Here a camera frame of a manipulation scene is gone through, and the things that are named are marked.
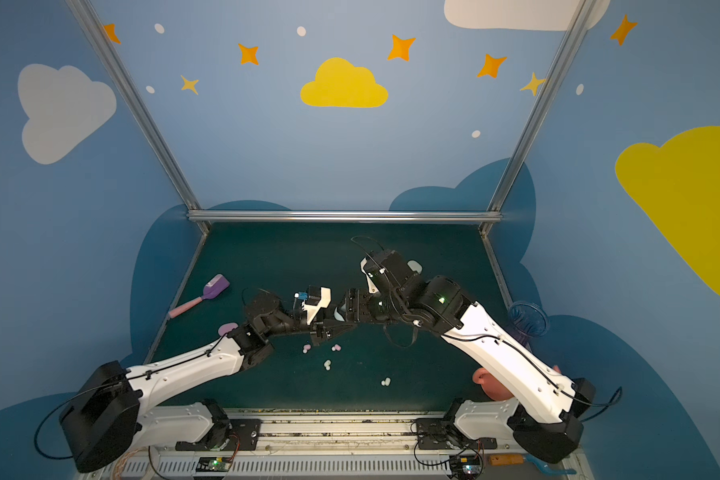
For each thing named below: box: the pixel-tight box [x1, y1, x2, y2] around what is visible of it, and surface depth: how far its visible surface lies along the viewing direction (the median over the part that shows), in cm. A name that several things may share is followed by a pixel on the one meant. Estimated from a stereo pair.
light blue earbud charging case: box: [333, 303, 347, 322], surface depth 63 cm
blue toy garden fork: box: [524, 454, 577, 475], surface depth 72 cm
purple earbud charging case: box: [218, 322, 238, 337], surface depth 93 cm
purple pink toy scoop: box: [168, 274, 230, 319], surface depth 103 cm
